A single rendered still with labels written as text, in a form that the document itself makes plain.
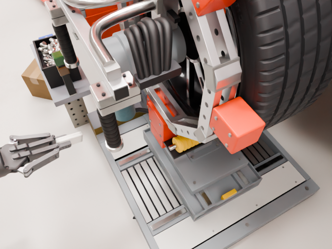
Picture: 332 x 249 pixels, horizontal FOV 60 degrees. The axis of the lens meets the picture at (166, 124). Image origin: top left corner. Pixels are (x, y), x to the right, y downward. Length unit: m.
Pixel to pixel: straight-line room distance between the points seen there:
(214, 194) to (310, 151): 0.67
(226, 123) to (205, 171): 0.70
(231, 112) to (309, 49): 0.20
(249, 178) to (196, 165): 0.26
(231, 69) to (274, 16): 0.12
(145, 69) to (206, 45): 0.12
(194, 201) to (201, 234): 0.14
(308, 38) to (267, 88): 0.12
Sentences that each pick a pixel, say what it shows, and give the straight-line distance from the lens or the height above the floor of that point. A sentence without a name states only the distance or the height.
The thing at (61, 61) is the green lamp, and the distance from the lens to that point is 1.15.
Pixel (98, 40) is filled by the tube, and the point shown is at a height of 1.01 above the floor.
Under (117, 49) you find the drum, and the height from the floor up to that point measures 0.91.
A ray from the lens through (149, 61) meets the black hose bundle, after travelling 0.55.
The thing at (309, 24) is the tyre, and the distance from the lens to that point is 0.65.
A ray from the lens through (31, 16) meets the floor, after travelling 2.71.
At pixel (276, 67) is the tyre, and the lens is 0.61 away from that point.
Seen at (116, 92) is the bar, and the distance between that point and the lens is 0.53.
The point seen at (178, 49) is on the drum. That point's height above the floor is 0.87.
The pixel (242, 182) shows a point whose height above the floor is 0.17.
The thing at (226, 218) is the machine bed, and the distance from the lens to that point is 1.38.
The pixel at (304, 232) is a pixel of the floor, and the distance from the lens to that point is 1.55.
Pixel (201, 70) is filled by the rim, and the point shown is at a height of 0.79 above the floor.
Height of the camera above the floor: 1.36
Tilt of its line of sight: 54 degrees down
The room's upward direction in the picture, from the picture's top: straight up
